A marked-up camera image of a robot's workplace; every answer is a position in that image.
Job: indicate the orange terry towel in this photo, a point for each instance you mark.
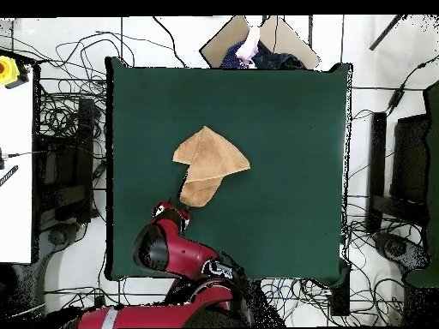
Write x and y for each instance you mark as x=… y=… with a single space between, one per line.
x=209 y=157

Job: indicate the white desk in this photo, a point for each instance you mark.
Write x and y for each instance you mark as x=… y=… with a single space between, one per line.
x=15 y=171

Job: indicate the white pink garment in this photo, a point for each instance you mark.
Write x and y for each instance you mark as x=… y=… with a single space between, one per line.
x=249 y=44

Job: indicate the brown cardboard box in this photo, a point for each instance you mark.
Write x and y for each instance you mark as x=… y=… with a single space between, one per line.
x=219 y=41

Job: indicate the black button holder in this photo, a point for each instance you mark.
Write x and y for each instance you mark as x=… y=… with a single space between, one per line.
x=21 y=77

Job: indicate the dark navy garment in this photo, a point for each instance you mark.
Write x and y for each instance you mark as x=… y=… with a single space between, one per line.
x=277 y=61

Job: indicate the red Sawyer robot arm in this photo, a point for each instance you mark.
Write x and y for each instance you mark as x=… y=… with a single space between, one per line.
x=185 y=250

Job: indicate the black equipment stand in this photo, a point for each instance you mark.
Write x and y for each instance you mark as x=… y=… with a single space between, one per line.
x=377 y=154
x=84 y=154

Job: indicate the black rod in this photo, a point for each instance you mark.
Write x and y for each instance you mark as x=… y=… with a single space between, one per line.
x=386 y=33

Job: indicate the yellow emergency stop button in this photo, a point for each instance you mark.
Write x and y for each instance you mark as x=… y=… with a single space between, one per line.
x=7 y=70

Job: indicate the dark green table cloth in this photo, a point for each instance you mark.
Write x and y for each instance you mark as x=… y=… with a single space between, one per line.
x=274 y=171

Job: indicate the dark green draped fabric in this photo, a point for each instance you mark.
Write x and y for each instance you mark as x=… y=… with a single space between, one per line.
x=432 y=171

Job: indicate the grey stand base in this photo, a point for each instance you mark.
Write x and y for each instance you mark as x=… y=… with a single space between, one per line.
x=396 y=246
x=58 y=236

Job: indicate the blue dotted garment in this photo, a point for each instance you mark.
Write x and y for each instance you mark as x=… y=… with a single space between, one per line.
x=231 y=56

